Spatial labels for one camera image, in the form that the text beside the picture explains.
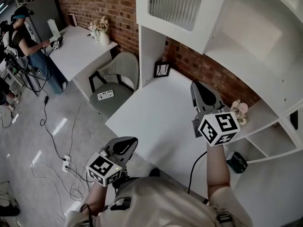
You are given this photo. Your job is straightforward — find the white button control panel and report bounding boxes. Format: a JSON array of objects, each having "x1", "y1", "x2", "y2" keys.
[{"x1": 97, "y1": 90, "x2": 115, "y2": 101}]

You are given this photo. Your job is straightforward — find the white power strip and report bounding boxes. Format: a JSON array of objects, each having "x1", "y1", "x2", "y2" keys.
[{"x1": 62, "y1": 155, "x2": 71, "y2": 173}]

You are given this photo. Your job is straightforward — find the white ceramic vase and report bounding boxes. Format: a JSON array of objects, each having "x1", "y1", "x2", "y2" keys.
[{"x1": 99, "y1": 30, "x2": 111, "y2": 47}]

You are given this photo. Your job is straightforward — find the grey partition board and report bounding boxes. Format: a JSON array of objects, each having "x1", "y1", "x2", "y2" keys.
[{"x1": 25, "y1": 0, "x2": 66, "y2": 43}]

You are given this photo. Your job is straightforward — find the grey padded chair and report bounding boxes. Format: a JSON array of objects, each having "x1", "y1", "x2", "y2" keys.
[{"x1": 88, "y1": 52, "x2": 140, "y2": 118}]

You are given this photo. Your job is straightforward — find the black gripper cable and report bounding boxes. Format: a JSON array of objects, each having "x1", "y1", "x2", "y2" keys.
[{"x1": 187, "y1": 151, "x2": 208, "y2": 195}]

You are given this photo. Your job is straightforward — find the white desk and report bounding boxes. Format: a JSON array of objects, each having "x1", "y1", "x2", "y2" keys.
[{"x1": 48, "y1": 24, "x2": 118, "y2": 98}]

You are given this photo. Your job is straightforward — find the person's right forearm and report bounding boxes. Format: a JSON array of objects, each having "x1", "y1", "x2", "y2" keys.
[{"x1": 205, "y1": 142, "x2": 232, "y2": 198}]

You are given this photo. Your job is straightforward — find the white open shelf cabinet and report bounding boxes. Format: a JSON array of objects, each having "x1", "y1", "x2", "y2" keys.
[{"x1": 138, "y1": 0, "x2": 303, "y2": 166}]

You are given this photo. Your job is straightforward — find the black picture frame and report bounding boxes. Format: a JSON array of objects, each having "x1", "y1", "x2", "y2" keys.
[{"x1": 153, "y1": 61, "x2": 171, "y2": 79}]

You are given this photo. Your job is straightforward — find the person's beige shirt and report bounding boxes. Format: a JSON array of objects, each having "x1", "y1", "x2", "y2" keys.
[{"x1": 63, "y1": 175, "x2": 254, "y2": 227}]

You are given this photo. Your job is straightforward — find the long black floor cable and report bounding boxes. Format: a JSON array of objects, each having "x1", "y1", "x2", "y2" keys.
[{"x1": 39, "y1": 55, "x2": 67, "y2": 162}]

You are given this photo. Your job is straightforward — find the white glass-panel cabinet door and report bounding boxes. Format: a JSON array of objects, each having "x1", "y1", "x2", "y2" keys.
[{"x1": 136, "y1": 0, "x2": 230, "y2": 55}]

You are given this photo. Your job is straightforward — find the small pink flower bunch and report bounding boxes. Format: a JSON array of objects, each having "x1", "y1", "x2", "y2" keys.
[{"x1": 230, "y1": 99, "x2": 250, "y2": 126}]

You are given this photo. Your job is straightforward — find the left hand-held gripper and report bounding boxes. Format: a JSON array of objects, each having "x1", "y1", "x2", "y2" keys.
[{"x1": 85, "y1": 136, "x2": 139, "y2": 187}]

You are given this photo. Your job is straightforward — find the person's left forearm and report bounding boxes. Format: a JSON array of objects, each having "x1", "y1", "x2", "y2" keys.
[{"x1": 83, "y1": 180, "x2": 110, "y2": 218}]

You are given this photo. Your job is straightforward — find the cream flower bouquet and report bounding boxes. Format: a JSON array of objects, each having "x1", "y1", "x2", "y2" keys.
[{"x1": 88, "y1": 16, "x2": 110, "y2": 33}]

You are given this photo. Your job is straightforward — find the brown upright box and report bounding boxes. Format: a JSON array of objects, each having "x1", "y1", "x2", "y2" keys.
[{"x1": 68, "y1": 13, "x2": 79, "y2": 27}]

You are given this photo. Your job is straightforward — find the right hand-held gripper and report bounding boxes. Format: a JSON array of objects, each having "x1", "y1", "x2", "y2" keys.
[{"x1": 190, "y1": 81, "x2": 241, "y2": 147}]

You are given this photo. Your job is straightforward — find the white upright box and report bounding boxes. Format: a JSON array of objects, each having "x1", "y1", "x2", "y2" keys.
[{"x1": 47, "y1": 18, "x2": 61, "y2": 36}]

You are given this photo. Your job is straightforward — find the black and green device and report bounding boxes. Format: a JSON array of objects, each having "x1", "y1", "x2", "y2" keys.
[{"x1": 225, "y1": 151, "x2": 249, "y2": 174}]

